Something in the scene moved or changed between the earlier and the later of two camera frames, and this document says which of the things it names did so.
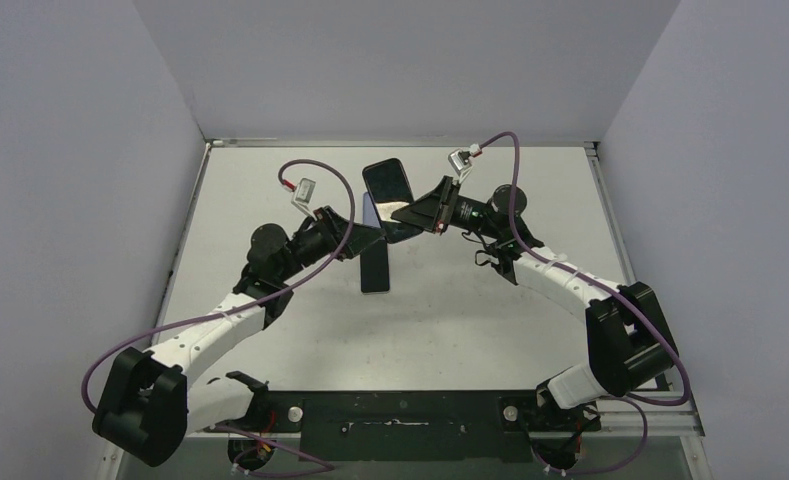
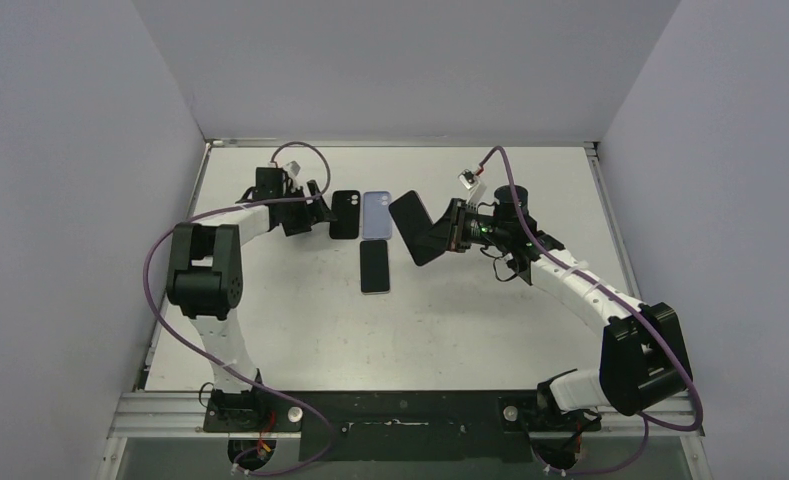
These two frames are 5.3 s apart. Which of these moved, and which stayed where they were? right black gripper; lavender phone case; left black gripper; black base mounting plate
Moved: left black gripper; right black gripper
Stayed: black base mounting plate; lavender phone case
